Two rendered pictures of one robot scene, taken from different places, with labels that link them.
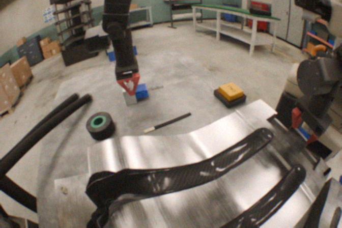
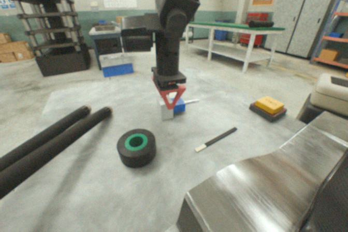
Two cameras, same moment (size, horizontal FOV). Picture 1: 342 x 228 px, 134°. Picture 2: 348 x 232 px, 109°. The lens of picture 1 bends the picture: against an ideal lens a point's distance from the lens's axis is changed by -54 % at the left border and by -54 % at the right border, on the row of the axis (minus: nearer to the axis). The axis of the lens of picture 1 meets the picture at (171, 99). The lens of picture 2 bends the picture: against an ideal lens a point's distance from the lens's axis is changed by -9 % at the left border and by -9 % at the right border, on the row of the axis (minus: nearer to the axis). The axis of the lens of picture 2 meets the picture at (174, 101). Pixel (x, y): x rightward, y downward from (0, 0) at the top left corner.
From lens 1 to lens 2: 0.17 m
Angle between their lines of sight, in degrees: 9
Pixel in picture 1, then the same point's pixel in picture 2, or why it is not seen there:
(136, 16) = not seen: hidden behind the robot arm
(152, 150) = (276, 177)
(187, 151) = (296, 174)
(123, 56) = (170, 63)
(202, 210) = not seen: outside the picture
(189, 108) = (231, 122)
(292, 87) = (325, 99)
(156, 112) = (199, 128)
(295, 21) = (305, 26)
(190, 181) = (339, 221)
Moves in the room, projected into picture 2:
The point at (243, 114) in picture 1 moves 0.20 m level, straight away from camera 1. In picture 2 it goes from (320, 127) to (298, 86)
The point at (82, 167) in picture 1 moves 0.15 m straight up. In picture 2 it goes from (115, 220) to (74, 162)
